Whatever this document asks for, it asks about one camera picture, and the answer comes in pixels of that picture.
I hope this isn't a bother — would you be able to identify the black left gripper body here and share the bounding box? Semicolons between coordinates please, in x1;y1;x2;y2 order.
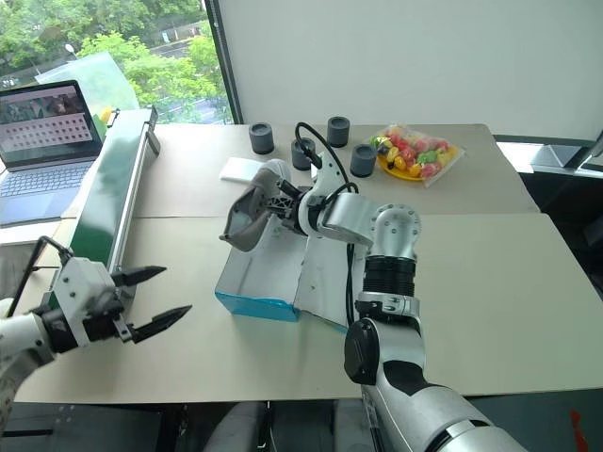
80;285;134;345

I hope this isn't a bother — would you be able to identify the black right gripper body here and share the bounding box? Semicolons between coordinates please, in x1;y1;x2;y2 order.
280;186;313;237

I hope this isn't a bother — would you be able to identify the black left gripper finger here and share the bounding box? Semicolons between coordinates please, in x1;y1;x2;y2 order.
108;266;168;289
128;304;194;345

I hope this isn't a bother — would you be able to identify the grey slip-on shoe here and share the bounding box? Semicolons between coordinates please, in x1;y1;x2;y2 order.
219;158;292;253

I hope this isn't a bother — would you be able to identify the blue and white shoebox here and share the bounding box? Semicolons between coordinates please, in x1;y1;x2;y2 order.
214;219;374;335

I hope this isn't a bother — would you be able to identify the dark grey cylinder cup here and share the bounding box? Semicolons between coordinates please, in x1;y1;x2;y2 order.
350;144;378;178
326;116;350;148
290;137;316;171
249;121;276;156

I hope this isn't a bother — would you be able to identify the white flat pad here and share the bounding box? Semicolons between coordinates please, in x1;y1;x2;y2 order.
219;156;270;186

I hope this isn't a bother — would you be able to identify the green conveyor belt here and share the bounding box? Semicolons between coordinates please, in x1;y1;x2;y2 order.
41;105;162;308

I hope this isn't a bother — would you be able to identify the yellow plastic plate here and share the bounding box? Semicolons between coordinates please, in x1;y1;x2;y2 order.
376;144;459;182

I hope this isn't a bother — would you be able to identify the clear bag of toy fruit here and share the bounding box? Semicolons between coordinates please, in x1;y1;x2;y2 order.
367;122;467;189

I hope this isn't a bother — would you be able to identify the grey open laptop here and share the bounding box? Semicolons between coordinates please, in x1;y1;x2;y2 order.
0;79;106;228

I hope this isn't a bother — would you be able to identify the translucent green plastic sheet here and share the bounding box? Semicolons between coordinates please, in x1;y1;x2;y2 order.
34;51;140;115

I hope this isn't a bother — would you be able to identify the dark side table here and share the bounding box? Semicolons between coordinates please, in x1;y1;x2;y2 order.
491;133;603;305

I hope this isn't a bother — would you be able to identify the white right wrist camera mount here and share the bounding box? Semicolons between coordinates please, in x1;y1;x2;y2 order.
300;150;350;236

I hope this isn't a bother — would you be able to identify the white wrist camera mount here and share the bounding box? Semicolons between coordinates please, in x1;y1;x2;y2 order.
48;256;117;322
300;150;350;236

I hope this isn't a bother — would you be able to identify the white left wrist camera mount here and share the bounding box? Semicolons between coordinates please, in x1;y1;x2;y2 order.
48;256;117;322

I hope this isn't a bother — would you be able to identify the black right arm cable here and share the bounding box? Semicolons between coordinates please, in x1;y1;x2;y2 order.
294;121;362;329

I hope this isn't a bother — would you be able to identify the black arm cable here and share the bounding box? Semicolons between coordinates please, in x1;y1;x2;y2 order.
6;235;75;317
294;121;362;329

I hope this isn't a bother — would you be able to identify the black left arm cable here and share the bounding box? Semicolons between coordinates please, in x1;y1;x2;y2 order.
6;235;75;317

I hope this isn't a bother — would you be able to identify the dark window frame post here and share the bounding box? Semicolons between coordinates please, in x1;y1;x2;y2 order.
204;0;244;126

